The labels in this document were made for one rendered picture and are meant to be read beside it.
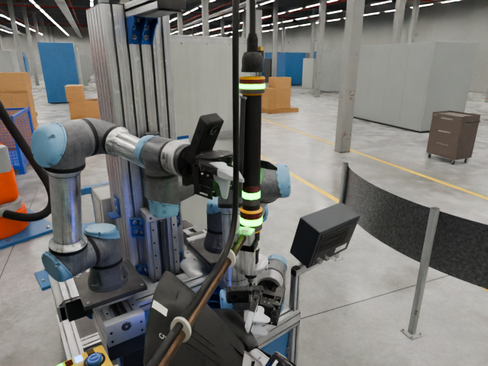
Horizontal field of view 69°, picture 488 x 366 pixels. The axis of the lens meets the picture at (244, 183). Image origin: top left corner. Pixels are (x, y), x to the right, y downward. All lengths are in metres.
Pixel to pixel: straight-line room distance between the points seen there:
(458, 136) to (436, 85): 3.35
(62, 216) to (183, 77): 1.61
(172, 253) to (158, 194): 0.80
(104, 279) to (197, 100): 1.60
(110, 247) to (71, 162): 0.39
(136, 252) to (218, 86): 1.53
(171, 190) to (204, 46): 1.92
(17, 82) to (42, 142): 7.41
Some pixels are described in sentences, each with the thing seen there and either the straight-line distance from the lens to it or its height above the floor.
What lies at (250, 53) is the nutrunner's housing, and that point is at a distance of 0.61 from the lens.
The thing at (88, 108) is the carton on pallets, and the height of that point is 0.68.
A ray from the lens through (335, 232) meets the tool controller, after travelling 1.47.
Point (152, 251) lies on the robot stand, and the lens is 1.58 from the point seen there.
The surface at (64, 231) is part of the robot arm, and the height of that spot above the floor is 1.34.
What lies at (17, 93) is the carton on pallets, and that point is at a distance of 8.56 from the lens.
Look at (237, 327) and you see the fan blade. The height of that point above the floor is 1.18.
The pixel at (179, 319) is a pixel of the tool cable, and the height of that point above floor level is 1.56.
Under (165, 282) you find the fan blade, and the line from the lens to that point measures 0.73.
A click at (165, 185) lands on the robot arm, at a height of 1.57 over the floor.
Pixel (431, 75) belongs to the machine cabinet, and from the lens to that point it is 10.41.
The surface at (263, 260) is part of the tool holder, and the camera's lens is 0.73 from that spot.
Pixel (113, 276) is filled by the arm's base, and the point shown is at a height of 1.09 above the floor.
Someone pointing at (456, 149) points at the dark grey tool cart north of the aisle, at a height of 0.31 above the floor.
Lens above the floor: 1.84
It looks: 19 degrees down
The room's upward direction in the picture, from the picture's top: straight up
